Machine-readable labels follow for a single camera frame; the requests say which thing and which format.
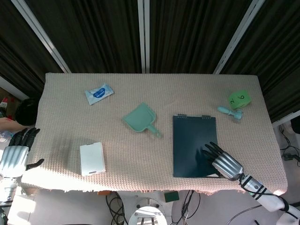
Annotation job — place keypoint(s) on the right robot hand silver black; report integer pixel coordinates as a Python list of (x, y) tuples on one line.
[(226, 165)]

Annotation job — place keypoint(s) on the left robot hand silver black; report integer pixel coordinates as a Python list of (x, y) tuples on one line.
[(12, 158)]

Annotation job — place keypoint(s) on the dark green notebook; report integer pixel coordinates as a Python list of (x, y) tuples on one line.
[(193, 143)]

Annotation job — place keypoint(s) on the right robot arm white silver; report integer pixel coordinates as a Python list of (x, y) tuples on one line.
[(269, 199)]

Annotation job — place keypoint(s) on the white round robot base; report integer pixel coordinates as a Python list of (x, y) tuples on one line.
[(147, 214)]

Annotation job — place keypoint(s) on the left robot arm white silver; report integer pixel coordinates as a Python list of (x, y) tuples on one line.
[(7, 189)]

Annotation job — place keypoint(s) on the black round object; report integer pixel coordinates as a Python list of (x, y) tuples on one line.
[(26, 112)]

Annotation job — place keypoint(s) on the light blue handheld fan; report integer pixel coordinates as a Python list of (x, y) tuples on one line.
[(228, 112)]

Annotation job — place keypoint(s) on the small dark green box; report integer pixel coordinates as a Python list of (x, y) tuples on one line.
[(171, 197)]

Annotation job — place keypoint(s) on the green numbered foam cube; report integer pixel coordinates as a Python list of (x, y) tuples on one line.
[(239, 99)]

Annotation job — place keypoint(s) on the white cardboard box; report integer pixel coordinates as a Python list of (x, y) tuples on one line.
[(92, 158)]

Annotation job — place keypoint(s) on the pink knitted tablecloth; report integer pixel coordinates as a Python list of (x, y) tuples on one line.
[(140, 159)]

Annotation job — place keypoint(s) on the teal plastic dustpan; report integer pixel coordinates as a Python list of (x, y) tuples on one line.
[(138, 118)]

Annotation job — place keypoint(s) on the blue white wet wipes pack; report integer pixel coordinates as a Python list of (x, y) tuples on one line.
[(99, 93)]

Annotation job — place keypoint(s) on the black pleated curtain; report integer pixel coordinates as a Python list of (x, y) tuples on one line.
[(279, 58), (16, 47), (187, 35), (93, 35)]

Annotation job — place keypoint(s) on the white metal frame post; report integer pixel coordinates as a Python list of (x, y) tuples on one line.
[(143, 35), (237, 37), (41, 35)]

